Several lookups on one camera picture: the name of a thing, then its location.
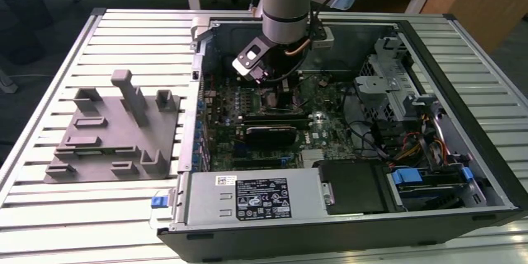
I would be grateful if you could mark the round coin battery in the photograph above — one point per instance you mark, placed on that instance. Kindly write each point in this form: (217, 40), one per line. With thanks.
(324, 80)

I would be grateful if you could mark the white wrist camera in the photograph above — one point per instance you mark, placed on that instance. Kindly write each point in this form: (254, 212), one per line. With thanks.
(250, 57)

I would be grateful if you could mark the blue case latch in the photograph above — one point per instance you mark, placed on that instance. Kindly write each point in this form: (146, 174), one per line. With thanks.
(160, 202)

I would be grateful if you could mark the metal drive cage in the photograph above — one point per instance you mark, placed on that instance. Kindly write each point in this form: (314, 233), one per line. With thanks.
(377, 86)

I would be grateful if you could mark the grey parts rack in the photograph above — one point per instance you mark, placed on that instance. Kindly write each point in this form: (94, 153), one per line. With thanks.
(118, 140)

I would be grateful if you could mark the green motherboard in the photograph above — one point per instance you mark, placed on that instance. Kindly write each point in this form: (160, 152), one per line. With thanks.
(224, 149)

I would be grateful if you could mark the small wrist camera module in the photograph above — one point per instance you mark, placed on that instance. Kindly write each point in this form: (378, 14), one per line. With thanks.
(322, 38)

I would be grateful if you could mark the black RAM slot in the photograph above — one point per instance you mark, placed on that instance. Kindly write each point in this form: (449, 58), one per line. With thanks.
(276, 116)
(301, 126)
(276, 119)
(253, 85)
(276, 122)
(246, 81)

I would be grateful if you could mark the silver finned heatsink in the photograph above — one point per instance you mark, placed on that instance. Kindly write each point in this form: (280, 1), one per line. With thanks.
(313, 158)

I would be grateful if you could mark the silver power supply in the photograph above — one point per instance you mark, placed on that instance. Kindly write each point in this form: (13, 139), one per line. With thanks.
(205, 197)

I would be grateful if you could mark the grey plastic drive latch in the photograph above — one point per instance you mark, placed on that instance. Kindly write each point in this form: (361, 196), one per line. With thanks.
(386, 47)
(418, 103)

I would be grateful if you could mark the small graphics card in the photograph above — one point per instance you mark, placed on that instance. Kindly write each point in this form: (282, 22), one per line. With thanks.
(269, 138)

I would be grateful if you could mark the CPU socket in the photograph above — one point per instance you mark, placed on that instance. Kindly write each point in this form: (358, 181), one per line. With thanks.
(260, 100)

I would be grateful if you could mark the wooden cabinet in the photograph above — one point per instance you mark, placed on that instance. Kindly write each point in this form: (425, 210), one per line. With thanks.
(486, 7)

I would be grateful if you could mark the blue plastic clip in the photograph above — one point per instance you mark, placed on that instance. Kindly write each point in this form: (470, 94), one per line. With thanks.
(466, 174)

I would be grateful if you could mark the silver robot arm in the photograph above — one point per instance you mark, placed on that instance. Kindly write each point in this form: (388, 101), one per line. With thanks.
(284, 4)

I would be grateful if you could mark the black PC case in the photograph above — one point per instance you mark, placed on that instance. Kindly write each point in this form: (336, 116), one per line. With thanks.
(329, 239)

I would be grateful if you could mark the blue disk carrier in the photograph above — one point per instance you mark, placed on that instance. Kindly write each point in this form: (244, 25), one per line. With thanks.
(405, 177)

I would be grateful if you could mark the grey metal stand foot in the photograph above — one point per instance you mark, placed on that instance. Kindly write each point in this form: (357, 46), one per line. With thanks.
(6, 83)

